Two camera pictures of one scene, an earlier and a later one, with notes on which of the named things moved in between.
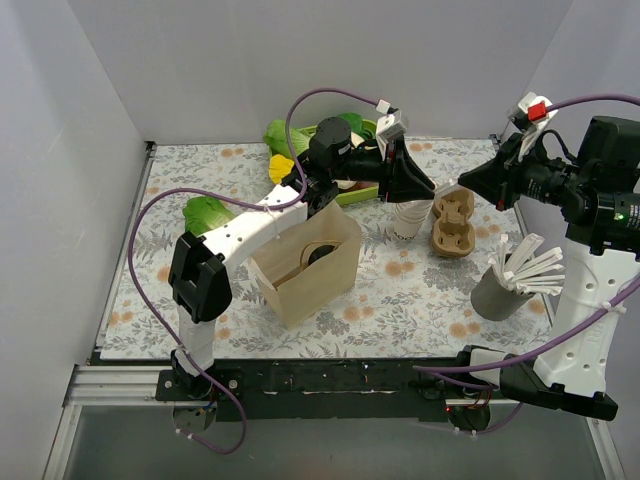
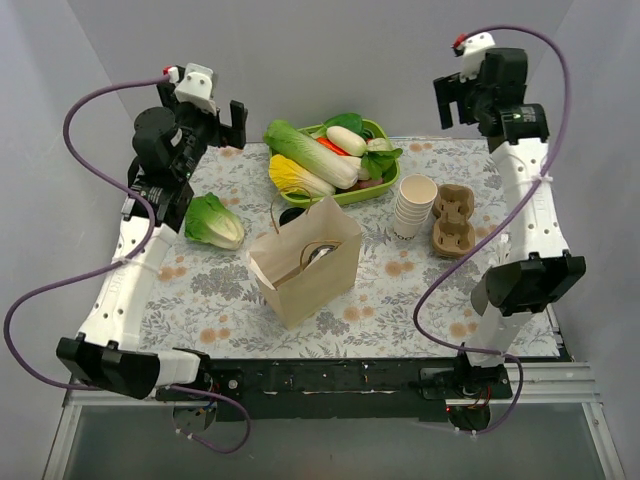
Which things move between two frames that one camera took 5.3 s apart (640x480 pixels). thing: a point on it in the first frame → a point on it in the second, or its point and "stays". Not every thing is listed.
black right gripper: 510,173 → 460,93
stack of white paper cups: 409,216 stays
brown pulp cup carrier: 453,231 stays
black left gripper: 389,170 → 220,125
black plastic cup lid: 318,252 stays
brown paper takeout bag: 313,266 stays
